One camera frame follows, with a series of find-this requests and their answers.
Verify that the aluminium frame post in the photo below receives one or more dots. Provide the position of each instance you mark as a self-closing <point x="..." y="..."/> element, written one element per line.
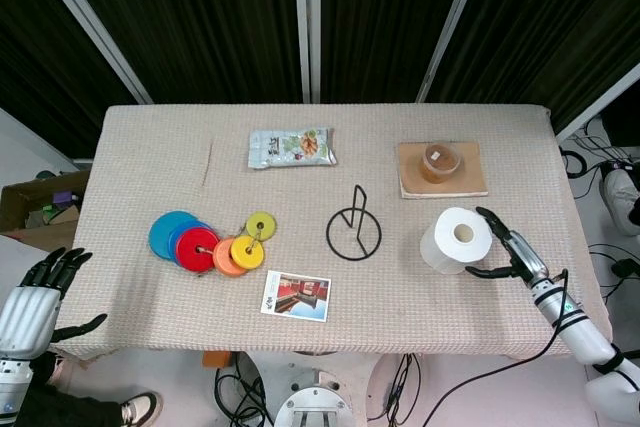
<point x="600" y="99"/>
<point x="450" y="27"/>
<point x="95" y="27"/>
<point x="306" y="22"/>

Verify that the thin wooden stick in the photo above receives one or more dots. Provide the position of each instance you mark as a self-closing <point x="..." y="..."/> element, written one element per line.
<point x="207" y="164"/>

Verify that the large light blue disc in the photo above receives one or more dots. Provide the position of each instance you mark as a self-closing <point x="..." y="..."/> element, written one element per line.
<point x="162" y="234"/>

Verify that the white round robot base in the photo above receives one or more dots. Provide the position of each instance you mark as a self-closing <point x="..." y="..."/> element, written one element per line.
<point x="317" y="404"/>

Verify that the black curtain panel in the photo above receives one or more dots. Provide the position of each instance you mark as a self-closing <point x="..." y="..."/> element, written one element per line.
<point x="200" y="22"/>
<point x="45" y="47"/>
<point x="385" y="22"/>
<point x="550" y="22"/>

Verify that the small yellow-green disc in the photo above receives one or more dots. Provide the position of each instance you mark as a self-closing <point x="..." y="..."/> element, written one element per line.
<point x="267" y="227"/>

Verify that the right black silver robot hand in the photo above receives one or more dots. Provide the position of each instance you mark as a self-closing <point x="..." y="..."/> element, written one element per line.
<point x="525" y="254"/>

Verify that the red disc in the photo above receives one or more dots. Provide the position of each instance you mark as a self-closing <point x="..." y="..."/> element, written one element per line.
<point x="192" y="257"/>

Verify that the small orange box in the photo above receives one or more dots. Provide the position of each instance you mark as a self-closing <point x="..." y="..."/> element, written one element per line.
<point x="216" y="361"/>

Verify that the open cardboard box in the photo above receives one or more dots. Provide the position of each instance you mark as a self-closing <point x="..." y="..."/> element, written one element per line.
<point x="45" y="237"/>

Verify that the silver snack bag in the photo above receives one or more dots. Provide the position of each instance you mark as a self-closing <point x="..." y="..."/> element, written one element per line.
<point x="290" y="149"/>

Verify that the white shoe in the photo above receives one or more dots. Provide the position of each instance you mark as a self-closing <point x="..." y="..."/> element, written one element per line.
<point x="620" y="197"/>

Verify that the orange disc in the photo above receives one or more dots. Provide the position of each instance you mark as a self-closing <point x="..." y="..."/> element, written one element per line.
<point x="221" y="258"/>

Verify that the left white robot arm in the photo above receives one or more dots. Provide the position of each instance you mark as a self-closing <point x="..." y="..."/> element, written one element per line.
<point x="12" y="382"/>

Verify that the clear plastic cup amber content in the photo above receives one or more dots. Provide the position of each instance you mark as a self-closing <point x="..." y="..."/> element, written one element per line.
<point x="441" y="162"/>

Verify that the medium dark blue disc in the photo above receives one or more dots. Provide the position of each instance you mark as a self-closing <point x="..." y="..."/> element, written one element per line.
<point x="192" y="226"/>

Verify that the beige waffle tablecloth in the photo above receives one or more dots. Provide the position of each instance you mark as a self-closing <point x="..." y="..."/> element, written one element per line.
<point x="380" y="307"/>

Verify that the black power adapter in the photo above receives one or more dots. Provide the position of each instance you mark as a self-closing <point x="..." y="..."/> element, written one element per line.
<point x="624" y="267"/>

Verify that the printed photo card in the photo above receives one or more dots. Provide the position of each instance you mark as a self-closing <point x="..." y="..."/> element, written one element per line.
<point x="297" y="297"/>

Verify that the white beige sneaker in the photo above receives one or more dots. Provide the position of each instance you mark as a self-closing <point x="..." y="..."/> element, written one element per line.
<point x="142" y="408"/>

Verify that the yellow disc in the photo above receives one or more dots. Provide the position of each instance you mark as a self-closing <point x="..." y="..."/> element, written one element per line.
<point x="250" y="256"/>

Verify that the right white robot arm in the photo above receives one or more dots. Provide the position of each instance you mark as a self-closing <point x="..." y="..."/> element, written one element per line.
<point x="585" y="334"/>

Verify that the square wooden board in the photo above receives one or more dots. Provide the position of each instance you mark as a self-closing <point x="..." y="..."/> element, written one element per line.
<point x="445" y="189"/>

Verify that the white toilet paper roll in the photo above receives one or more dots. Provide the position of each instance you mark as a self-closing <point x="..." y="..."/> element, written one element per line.
<point x="452" y="247"/>

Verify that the black trousers leg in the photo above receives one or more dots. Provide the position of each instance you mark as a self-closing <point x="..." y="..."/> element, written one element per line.
<point x="65" y="409"/>

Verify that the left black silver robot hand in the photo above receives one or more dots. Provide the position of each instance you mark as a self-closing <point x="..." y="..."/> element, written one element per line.
<point x="27" y="312"/>

